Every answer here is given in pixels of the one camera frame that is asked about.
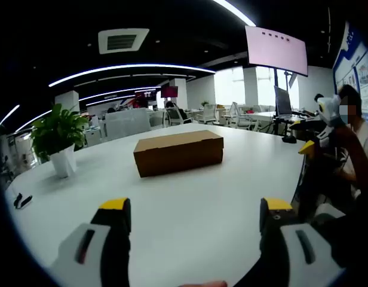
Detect large pink white display screen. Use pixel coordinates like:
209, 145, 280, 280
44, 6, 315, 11
244, 25, 309, 78

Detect green potted plant white pot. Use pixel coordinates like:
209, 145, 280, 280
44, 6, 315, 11
30, 103, 90, 179

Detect white frosted desk partition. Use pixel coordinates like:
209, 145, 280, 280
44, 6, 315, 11
103, 107, 152, 142

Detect magenta red wall screen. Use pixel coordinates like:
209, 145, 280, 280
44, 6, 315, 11
160, 86, 179, 98

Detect dark laptop on stand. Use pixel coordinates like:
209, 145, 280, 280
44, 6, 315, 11
273, 85, 294, 118

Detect brown cardboard shoe box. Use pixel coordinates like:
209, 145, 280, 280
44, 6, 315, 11
133, 129, 225, 179

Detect group of white office chairs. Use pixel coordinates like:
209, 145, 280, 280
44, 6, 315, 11
164, 101, 264, 132

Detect black display stand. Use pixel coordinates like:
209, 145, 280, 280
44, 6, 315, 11
260, 68, 298, 144

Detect small black white device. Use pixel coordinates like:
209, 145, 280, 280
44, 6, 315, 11
13, 193, 33, 210

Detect white ceiling air conditioner vent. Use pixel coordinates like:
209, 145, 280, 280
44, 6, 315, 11
97, 28, 150, 55

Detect person's left hand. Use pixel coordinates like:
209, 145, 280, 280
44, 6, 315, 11
177, 280, 230, 287

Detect dark wall screen red graphics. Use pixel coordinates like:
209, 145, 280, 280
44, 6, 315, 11
134, 91, 157, 108

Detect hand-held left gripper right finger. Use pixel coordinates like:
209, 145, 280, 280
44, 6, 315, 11
236, 196, 348, 287

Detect white ceiling light strips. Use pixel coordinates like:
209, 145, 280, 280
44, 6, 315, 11
0, 0, 258, 132

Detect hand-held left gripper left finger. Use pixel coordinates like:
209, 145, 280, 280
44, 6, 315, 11
49, 197, 133, 287

